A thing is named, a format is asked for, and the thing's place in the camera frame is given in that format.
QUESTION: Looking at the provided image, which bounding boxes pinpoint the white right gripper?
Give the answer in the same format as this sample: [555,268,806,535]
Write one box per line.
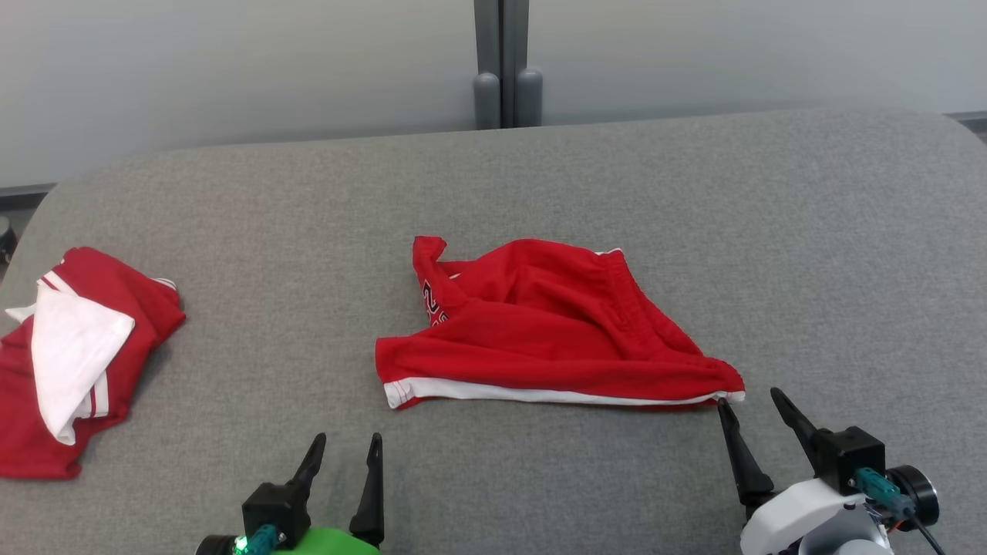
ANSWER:
[717,387,895,555]

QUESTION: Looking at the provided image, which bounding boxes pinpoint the grey partition post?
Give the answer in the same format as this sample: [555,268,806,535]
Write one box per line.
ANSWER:
[473,0,503,130]
[503,0,544,128]

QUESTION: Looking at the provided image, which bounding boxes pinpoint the red shirt with white sleeves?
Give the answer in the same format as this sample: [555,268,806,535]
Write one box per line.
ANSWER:
[0,247,187,480]

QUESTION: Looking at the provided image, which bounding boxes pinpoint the teal right camera connector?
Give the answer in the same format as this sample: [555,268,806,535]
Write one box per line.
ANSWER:
[854,467,915,517]

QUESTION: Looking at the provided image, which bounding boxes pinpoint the black round right motor cap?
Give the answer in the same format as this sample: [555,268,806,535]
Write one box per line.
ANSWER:
[885,465,940,531]

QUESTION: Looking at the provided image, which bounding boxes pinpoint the red shorts with white trim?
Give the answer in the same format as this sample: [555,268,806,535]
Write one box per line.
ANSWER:
[375,235,746,411]

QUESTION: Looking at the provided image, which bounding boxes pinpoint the black right camera cable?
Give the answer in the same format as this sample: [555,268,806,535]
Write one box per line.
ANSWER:
[902,505,948,555]

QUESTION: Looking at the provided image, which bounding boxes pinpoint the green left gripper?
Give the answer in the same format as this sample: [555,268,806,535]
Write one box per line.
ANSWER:
[274,432,385,555]

